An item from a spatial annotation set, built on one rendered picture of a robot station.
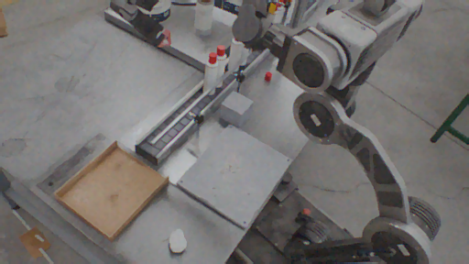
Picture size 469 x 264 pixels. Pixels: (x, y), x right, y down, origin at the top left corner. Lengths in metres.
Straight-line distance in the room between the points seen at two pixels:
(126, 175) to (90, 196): 0.15
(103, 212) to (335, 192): 1.63
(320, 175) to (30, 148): 1.78
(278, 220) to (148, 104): 0.91
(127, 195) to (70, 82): 0.64
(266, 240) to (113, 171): 0.91
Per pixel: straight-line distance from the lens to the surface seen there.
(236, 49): 1.66
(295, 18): 1.78
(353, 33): 0.97
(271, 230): 1.99
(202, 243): 1.29
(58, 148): 1.54
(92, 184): 1.41
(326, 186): 2.55
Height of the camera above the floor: 2.01
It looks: 49 degrees down
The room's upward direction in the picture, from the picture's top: 12 degrees clockwise
